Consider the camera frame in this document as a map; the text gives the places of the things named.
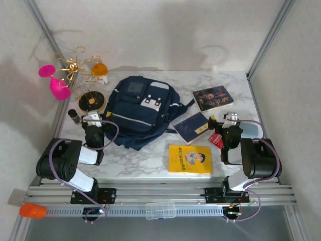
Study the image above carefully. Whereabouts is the red stationery packet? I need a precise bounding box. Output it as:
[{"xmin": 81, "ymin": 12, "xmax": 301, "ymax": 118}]
[{"xmin": 208, "ymin": 132, "xmax": 224, "ymax": 150}]

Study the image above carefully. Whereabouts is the dark portrait cover book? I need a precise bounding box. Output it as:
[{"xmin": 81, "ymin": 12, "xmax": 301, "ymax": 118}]
[{"xmin": 192, "ymin": 85, "xmax": 235, "ymax": 113}]

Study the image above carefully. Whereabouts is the grey-blue pencil case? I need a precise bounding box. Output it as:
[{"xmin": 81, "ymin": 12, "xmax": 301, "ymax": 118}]
[{"xmin": 240, "ymin": 121, "xmax": 263, "ymax": 139}]

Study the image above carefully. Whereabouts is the dark blue notebook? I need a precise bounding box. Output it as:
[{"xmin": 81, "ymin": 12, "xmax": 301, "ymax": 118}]
[{"xmin": 173, "ymin": 111, "xmax": 214, "ymax": 146}]

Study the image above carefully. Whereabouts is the navy blue backpack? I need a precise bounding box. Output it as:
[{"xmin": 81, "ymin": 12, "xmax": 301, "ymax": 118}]
[{"xmin": 102, "ymin": 76, "xmax": 196, "ymax": 151}]

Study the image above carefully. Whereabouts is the yellow cartoon cover book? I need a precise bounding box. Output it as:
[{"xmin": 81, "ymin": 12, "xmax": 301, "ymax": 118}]
[{"xmin": 168, "ymin": 144, "xmax": 213, "ymax": 175}]

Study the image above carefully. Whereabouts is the small dark bottle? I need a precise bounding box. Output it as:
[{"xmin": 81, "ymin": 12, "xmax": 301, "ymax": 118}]
[{"xmin": 67, "ymin": 108, "xmax": 83, "ymax": 126}]

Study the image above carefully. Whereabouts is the orange goblet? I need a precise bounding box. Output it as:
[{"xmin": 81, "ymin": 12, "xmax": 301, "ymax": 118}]
[{"xmin": 90, "ymin": 62, "xmax": 110, "ymax": 85}]

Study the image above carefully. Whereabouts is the pink goblet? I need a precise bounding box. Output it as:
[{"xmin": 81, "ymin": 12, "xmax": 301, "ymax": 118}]
[{"xmin": 38, "ymin": 64, "xmax": 73, "ymax": 101}]

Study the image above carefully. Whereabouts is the circuit board with LED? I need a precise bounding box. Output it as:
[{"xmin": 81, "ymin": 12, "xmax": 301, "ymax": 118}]
[
  {"xmin": 224, "ymin": 204, "xmax": 243, "ymax": 221},
  {"xmin": 82, "ymin": 207, "xmax": 107, "ymax": 223}
]

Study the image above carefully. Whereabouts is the orange plastic cup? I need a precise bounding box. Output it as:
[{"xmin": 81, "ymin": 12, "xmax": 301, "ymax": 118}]
[{"xmin": 19, "ymin": 202, "xmax": 48, "ymax": 219}]

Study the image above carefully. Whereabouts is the clear plastic organizer box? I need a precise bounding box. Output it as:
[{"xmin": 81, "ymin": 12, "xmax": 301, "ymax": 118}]
[{"xmin": 145, "ymin": 201, "xmax": 176, "ymax": 221}]

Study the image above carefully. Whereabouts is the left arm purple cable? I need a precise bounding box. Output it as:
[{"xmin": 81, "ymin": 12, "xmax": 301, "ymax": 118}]
[{"xmin": 49, "ymin": 119, "xmax": 120, "ymax": 224}]

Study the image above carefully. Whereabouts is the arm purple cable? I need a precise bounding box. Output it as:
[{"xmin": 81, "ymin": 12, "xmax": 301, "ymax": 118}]
[
  {"xmin": 49, "ymin": 119, "xmax": 120, "ymax": 224},
  {"xmin": 225, "ymin": 119, "xmax": 283, "ymax": 223}
]

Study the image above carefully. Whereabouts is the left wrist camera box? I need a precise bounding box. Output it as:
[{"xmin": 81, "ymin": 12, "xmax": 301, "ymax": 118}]
[{"xmin": 81, "ymin": 110, "xmax": 103, "ymax": 128}]

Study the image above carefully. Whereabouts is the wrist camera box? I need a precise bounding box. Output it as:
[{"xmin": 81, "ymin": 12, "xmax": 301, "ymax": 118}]
[
  {"xmin": 81, "ymin": 110, "xmax": 103, "ymax": 128},
  {"xmin": 224, "ymin": 112, "xmax": 239, "ymax": 126}
]

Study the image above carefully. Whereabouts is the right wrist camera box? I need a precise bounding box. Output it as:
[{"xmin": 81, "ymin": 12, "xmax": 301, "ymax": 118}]
[{"xmin": 224, "ymin": 112, "xmax": 239, "ymax": 126}]

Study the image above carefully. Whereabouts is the gold wire glass rack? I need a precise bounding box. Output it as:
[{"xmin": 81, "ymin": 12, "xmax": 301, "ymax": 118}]
[{"xmin": 52, "ymin": 46, "xmax": 107, "ymax": 116}]

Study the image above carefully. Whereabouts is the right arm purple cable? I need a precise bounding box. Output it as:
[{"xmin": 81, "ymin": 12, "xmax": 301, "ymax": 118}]
[{"xmin": 225, "ymin": 119, "xmax": 283, "ymax": 223}]

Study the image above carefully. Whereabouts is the grey slotted cable duct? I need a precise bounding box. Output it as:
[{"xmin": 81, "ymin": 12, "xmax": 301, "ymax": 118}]
[{"xmin": 46, "ymin": 206, "xmax": 225, "ymax": 217}]

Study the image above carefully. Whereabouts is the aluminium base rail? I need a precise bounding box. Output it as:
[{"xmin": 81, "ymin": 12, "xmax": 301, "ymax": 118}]
[{"xmin": 22, "ymin": 182, "xmax": 298, "ymax": 205}]

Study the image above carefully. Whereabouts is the aluminium frame post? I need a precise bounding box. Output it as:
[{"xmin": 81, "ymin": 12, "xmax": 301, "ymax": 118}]
[
  {"xmin": 24, "ymin": 0, "xmax": 76, "ymax": 92},
  {"xmin": 245, "ymin": 0, "xmax": 296, "ymax": 80}
]

